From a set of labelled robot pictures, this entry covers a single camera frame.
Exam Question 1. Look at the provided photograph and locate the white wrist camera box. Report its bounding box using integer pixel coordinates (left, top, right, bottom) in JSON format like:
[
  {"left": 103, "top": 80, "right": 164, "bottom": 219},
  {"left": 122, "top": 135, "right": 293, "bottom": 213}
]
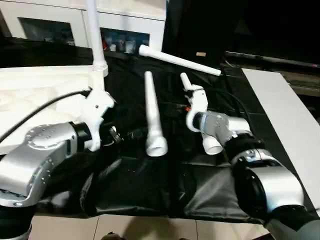
[
  {"left": 80, "top": 88, "right": 116, "bottom": 152},
  {"left": 183, "top": 85, "right": 209, "bottom": 133}
]

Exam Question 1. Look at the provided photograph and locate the black mat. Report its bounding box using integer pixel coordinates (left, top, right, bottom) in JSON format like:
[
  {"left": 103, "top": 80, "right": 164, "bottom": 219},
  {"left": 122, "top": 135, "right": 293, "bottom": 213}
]
[{"left": 0, "top": 37, "right": 320, "bottom": 221}]

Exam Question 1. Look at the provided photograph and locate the white plastic table leg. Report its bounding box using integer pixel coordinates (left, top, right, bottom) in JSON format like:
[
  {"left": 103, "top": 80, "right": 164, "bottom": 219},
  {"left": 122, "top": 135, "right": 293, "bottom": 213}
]
[
  {"left": 144, "top": 71, "right": 169, "bottom": 158},
  {"left": 85, "top": 0, "right": 109, "bottom": 79},
  {"left": 138, "top": 44, "right": 222, "bottom": 77},
  {"left": 179, "top": 72, "right": 224, "bottom": 156}
]

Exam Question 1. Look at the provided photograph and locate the white sideboard with glass doors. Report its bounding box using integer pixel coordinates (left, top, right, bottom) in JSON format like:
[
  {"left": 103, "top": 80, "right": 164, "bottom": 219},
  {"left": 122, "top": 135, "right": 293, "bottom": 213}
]
[{"left": 0, "top": 0, "right": 167, "bottom": 54}]

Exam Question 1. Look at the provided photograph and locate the black cabinet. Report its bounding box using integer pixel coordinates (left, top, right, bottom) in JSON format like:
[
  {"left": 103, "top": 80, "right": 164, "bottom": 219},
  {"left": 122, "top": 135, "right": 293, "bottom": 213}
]
[{"left": 162, "top": 0, "right": 320, "bottom": 68}]

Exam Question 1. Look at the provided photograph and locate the white plastic table top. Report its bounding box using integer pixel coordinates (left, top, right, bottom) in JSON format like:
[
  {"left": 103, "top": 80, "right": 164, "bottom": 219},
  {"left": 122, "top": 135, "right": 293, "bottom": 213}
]
[{"left": 0, "top": 64, "right": 117, "bottom": 156}]

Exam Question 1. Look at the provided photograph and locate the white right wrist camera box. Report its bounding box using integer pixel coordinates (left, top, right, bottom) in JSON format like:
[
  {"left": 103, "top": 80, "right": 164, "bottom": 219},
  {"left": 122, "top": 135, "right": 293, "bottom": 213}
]
[{"left": 183, "top": 85, "right": 209, "bottom": 133}]

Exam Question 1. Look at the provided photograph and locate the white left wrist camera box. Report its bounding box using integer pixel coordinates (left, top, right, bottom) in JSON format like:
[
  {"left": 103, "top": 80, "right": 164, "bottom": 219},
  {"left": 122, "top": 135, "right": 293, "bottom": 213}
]
[{"left": 80, "top": 88, "right": 116, "bottom": 152}]

